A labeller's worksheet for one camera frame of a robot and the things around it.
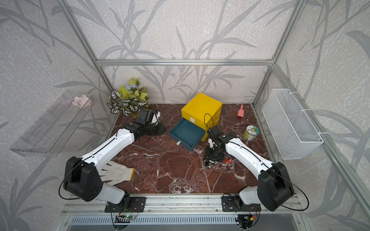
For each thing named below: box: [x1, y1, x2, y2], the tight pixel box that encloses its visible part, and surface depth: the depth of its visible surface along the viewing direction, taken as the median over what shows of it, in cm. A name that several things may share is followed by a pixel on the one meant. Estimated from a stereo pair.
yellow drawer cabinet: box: [181, 92, 223, 142], surface depth 91 cm
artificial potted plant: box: [106, 77, 150, 119], surface depth 93 cm
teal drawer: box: [168, 117, 206, 152], surface depth 93 cm
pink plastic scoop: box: [237, 103, 245, 118], surface depth 115 cm
